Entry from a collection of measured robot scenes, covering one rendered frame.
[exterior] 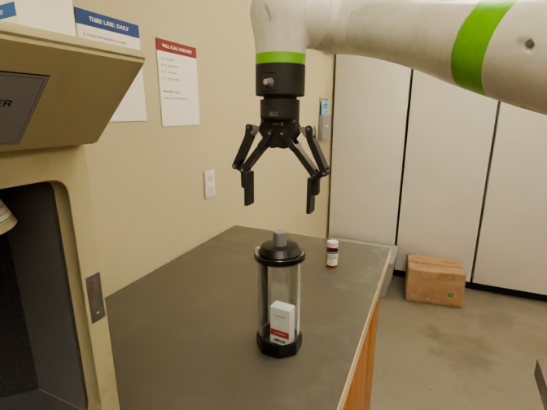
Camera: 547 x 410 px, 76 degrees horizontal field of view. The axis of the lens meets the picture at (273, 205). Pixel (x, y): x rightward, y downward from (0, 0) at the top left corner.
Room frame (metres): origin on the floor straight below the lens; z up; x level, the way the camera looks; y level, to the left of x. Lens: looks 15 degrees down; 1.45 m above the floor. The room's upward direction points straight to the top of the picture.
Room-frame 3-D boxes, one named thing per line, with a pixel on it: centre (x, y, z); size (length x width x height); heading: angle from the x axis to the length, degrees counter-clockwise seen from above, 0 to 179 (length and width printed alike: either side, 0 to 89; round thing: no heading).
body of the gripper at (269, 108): (0.69, -0.01, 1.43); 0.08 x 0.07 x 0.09; 65
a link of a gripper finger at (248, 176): (0.72, 0.05, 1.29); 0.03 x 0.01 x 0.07; 155
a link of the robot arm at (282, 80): (0.69, -0.01, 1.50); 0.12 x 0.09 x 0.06; 155
